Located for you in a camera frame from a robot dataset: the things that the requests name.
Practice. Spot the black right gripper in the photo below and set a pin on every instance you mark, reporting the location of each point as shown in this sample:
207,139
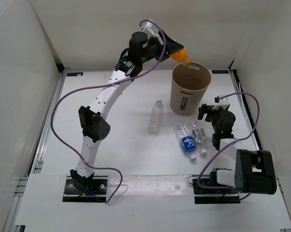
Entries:
205,109

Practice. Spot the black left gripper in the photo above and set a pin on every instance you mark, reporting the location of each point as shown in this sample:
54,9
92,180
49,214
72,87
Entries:
170,46

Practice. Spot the orange plastic bottle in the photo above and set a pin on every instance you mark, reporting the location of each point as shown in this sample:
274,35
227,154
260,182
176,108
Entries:
181,57

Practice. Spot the clear plastic bottle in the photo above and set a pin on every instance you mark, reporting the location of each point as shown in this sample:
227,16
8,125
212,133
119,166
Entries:
155,118

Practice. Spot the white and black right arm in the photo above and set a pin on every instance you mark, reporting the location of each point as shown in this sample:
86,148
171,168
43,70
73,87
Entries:
254,170

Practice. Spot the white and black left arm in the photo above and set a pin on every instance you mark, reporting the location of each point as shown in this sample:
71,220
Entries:
142,48

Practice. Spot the beige round waste bin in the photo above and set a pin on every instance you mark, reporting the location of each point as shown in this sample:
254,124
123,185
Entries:
189,84

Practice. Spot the clear bottle with white label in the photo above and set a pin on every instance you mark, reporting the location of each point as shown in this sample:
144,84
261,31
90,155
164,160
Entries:
199,136

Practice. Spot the clear bottle with blue label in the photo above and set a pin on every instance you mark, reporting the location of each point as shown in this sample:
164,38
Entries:
186,141

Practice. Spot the dark XDOF logo sticker right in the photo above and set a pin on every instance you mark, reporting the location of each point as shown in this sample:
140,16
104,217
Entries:
220,71

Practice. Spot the dark logo sticker left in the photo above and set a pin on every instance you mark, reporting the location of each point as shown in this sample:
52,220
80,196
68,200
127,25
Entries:
74,74

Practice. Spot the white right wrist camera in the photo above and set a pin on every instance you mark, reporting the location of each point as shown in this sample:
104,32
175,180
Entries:
222,103

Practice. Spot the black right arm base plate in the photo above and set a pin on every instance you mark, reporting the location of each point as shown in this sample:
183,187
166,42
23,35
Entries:
212,196

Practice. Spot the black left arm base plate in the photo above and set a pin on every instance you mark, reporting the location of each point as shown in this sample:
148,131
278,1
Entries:
96,194

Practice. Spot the aluminium table edge rail left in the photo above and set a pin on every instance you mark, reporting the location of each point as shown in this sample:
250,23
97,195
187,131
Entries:
36,162

